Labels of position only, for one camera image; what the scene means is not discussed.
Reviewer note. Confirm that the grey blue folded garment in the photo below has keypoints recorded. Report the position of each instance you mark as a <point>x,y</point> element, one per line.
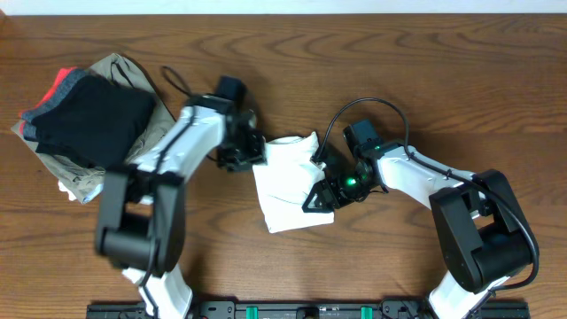
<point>53,102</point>

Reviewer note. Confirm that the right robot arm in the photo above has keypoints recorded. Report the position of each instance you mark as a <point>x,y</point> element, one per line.
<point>483,234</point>

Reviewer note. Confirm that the white folded garment bottom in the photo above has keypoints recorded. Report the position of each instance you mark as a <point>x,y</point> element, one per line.
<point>82,192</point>

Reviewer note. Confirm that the red folded garment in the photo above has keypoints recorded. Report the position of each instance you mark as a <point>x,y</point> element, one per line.
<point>55,84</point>

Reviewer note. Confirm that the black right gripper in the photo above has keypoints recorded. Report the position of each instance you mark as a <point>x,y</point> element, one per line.
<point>332,190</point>

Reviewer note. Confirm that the white printed t-shirt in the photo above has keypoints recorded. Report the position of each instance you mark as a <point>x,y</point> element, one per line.
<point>285,180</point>

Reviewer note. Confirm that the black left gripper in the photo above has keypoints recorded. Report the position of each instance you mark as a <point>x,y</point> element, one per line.
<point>250,148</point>

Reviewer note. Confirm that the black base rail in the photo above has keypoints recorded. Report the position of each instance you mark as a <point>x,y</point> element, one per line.
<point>387,309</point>

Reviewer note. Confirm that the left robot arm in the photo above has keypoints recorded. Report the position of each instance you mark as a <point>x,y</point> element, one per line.
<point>141,219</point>

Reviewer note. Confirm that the khaki folded garment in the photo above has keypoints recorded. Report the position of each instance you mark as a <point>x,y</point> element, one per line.
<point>118,70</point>

